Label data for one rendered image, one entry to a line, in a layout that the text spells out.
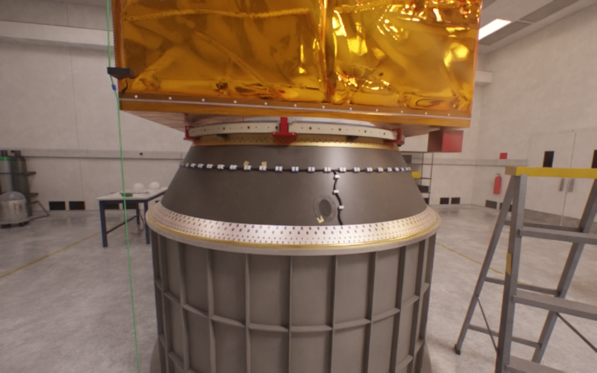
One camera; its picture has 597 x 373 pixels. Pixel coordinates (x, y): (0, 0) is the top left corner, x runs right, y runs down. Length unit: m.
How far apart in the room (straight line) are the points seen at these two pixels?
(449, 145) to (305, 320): 1.32
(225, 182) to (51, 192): 7.64
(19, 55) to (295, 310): 8.83
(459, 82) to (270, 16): 1.10
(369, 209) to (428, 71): 0.85
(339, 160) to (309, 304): 0.70
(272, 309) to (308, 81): 1.12
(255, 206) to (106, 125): 6.97
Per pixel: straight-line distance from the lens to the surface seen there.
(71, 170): 8.27
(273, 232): 0.99
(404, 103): 1.48
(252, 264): 1.05
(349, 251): 1.00
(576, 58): 9.08
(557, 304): 1.59
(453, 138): 1.71
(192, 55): 1.29
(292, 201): 1.03
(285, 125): 1.13
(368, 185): 1.19
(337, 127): 1.19
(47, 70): 8.73
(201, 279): 1.25
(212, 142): 1.40
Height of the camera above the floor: 1.53
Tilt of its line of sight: 7 degrees down
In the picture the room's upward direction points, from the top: 1 degrees clockwise
